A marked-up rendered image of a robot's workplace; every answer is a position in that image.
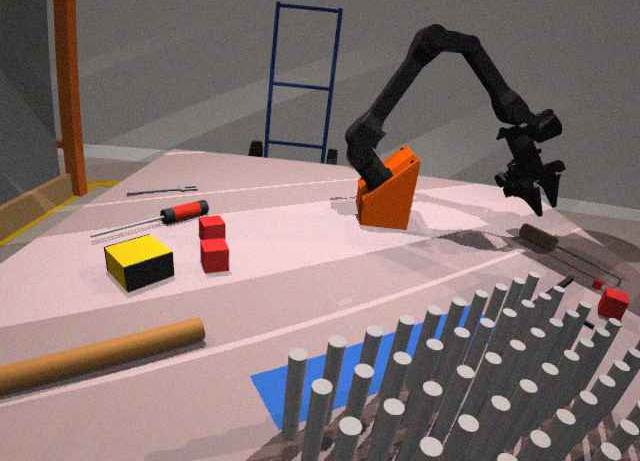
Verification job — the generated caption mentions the blue flat strip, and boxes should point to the blue flat strip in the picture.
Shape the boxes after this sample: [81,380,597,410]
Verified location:
[250,306,470,430]

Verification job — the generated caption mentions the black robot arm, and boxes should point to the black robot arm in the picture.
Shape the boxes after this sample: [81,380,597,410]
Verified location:
[345,24,562,192]

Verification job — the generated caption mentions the grey metal wrench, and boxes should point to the grey metal wrench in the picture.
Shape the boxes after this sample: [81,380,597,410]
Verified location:
[128,185,198,196]

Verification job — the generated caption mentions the red-handled screwdriver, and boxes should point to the red-handled screwdriver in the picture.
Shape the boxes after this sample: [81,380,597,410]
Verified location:
[90,200,209,237]

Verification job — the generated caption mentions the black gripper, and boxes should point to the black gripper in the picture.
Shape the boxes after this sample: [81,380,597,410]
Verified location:
[503,146,566,216]

